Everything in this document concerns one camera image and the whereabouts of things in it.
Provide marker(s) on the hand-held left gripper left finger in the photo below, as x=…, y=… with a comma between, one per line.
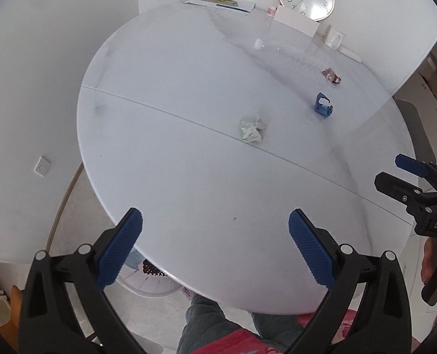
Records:
x=121, y=245

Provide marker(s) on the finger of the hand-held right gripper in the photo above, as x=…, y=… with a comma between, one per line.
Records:
x=391, y=184
x=412, y=166

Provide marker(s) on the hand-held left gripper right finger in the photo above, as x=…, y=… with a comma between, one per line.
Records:
x=310, y=247

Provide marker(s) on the white round waste bin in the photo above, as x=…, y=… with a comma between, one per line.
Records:
x=141, y=285

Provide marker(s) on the cardboard box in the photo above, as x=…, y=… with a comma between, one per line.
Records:
x=436, y=77

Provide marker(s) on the small torn blue wrapper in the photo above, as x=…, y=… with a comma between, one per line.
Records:
x=320, y=108

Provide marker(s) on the grey-green quilted pants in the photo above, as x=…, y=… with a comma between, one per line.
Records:
x=207, y=317

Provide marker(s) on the orange chair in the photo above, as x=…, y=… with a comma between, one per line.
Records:
x=16, y=302

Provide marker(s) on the crumpled reddish foil wrapper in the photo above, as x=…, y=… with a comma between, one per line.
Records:
x=331, y=75

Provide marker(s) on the white plastic strip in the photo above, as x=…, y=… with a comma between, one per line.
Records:
x=350, y=54

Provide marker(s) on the crumpled pale paper ball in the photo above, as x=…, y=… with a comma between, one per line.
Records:
x=251, y=129

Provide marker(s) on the small clear cup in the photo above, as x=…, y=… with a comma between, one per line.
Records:
x=334, y=37

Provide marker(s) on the clear crinkled plastic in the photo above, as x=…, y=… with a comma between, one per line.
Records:
x=288, y=53

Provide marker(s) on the white card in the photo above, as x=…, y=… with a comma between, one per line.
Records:
x=296, y=22

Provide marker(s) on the small pink jar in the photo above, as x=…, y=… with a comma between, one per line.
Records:
x=272, y=11

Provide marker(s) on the white paper sheet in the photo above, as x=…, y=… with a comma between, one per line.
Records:
x=240, y=5

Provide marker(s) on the white wall socket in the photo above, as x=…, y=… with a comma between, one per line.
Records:
x=43, y=166

